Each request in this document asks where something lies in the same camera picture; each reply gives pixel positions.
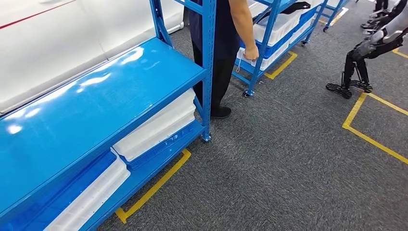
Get person's left hand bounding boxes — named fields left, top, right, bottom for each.
left=243, top=44, right=259, bottom=62

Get blue wheeled shelf rack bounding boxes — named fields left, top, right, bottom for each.
left=317, top=0, right=351, bottom=33
left=232, top=0, right=330, bottom=98

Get blue metal shelf rack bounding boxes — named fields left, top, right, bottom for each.
left=0, top=0, right=217, bottom=231

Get white plastic bin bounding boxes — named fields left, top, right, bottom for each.
left=253, top=9, right=303, bottom=48
left=52, top=172, right=131, bottom=231
left=112, top=89, right=197, bottom=152
left=288, top=17, right=315, bottom=45
left=44, top=148, right=131, bottom=231
left=236, top=40, right=290, bottom=71
left=118, top=111, right=196, bottom=163

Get person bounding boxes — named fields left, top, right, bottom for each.
left=189, top=0, right=259, bottom=120

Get black silver humanoid robot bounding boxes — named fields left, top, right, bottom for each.
left=325, top=0, right=408, bottom=100

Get yellow floor tape square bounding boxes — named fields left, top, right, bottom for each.
left=342, top=92, right=408, bottom=166

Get black wheeled stand legs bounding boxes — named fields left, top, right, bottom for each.
left=360, top=0, right=393, bottom=35

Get white car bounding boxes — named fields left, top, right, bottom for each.
left=0, top=0, right=186, bottom=116

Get red stanchion belt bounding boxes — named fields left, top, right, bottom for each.
left=0, top=0, right=77, bottom=30

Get black strap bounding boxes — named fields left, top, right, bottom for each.
left=253, top=1, right=312, bottom=24

